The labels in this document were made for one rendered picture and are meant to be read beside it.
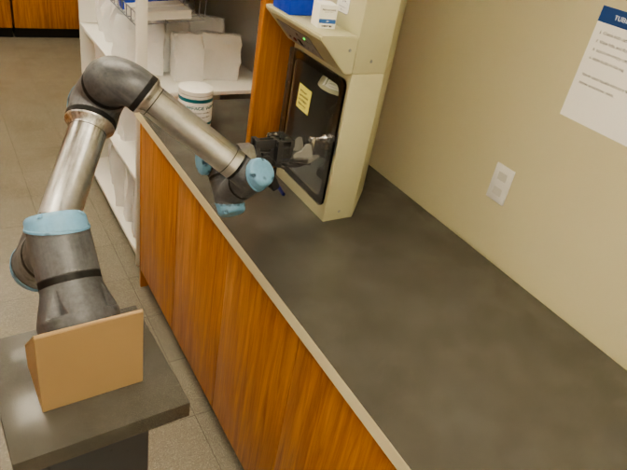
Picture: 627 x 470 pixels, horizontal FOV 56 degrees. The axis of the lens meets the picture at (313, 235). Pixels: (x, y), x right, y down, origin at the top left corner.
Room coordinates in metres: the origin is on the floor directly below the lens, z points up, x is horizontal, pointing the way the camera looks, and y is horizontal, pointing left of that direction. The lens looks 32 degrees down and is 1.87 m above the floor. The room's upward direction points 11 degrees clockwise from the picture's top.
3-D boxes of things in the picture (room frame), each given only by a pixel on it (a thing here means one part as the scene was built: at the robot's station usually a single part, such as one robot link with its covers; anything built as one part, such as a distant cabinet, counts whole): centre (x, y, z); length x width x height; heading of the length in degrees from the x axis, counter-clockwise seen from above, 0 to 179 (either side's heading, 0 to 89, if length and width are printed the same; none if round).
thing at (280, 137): (1.50, 0.16, 1.17); 0.12 x 0.08 x 0.09; 126
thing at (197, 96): (2.13, 0.54, 1.01); 0.13 x 0.13 x 0.15
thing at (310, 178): (1.69, 0.08, 1.19); 0.30 x 0.01 x 0.40; 36
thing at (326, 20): (1.61, 0.08, 1.54); 0.05 x 0.05 x 0.06; 28
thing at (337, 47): (1.66, 0.12, 1.46); 0.32 x 0.12 x 0.10; 36
